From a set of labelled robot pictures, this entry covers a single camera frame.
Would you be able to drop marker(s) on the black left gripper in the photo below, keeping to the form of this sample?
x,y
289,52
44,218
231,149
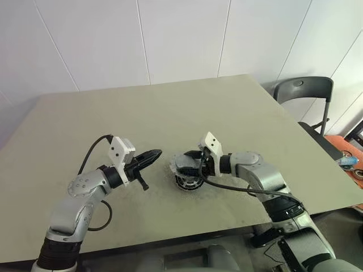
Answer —
x,y
133,170

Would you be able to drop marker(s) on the small blue plastic object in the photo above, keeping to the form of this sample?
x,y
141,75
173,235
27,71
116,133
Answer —
x,y
348,161

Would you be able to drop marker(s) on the black rotor wheel silver spokes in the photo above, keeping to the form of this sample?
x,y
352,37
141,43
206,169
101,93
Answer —
x,y
187,185

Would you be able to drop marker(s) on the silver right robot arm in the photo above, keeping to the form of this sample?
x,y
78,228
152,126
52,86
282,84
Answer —
x,y
266,173

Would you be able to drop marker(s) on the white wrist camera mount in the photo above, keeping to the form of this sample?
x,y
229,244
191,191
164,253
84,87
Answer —
x,y
211,141
116,150

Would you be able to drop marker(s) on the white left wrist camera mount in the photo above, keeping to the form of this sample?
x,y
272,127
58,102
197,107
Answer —
x,y
116,150

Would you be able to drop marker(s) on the dark grey folding chair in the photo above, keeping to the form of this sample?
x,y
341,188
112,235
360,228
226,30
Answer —
x,y
303,88

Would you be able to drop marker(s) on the grey stator housing copper coils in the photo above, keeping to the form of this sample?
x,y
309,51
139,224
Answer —
x,y
183,163

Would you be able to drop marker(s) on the black metal frame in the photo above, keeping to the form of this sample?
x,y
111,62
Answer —
x,y
354,133

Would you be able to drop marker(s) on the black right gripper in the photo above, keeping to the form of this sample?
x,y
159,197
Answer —
x,y
208,167

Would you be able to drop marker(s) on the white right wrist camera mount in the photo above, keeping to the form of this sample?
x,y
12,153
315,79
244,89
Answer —
x,y
211,141

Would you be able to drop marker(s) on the orange flat object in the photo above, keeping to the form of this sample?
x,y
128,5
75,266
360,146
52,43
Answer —
x,y
334,141

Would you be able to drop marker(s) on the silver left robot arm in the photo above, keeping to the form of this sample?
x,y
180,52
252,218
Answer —
x,y
82,187

